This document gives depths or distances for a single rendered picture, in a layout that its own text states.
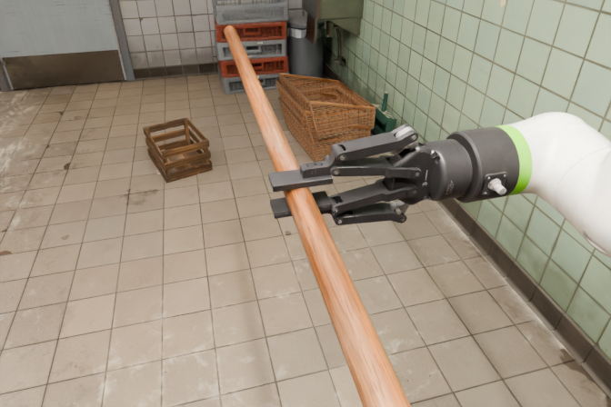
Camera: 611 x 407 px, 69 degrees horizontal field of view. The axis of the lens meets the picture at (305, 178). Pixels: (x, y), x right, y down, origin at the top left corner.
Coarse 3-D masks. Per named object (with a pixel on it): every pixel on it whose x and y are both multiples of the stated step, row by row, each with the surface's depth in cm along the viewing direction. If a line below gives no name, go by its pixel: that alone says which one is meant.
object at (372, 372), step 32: (224, 32) 115; (256, 96) 74; (288, 160) 56; (288, 192) 51; (320, 224) 45; (320, 256) 41; (320, 288) 39; (352, 288) 38; (352, 320) 35; (352, 352) 33; (384, 352) 32; (384, 384) 30
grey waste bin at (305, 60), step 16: (304, 16) 410; (288, 32) 397; (304, 32) 389; (320, 32) 395; (288, 48) 407; (304, 48) 397; (320, 48) 404; (288, 64) 415; (304, 64) 405; (320, 64) 413
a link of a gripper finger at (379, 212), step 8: (360, 208) 56; (368, 208) 57; (376, 208) 57; (384, 208) 57; (336, 216) 55; (344, 216) 55; (352, 216) 55; (360, 216) 55; (368, 216) 56; (376, 216) 56; (384, 216) 56; (392, 216) 57; (400, 216) 57; (336, 224) 55
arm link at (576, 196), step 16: (592, 160) 50; (608, 160) 47; (576, 176) 50; (592, 176) 49; (608, 176) 46; (560, 192) 52; (576, 192) 50; (592, 192) 48; (608, 192) 46; (560, 208) 53; (576, 208) 50; (592, 208) 48; (608, 208) 46; (576, 224) 51; (592, 224) 48; (608, 224) 46; (592, 240) 49; (608, 240) 47; (608, 256) 49
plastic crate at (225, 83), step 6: (288, 72) 400; (222, 78) 392; (228, 78) 387; (234, 78) 388; (240, 78) 390; (258, 78) 395; (264, 78) 397; (270, 78) 425; (276, 78) 425; (222, 84) 405; (228, 84) 390; (234, 84) 392; (240, 84) 411; (264, 84) 400; (270, 84) 411; (228, 90) 393; (234, 90) 394; (240, 90) 396; (264, 90) 403
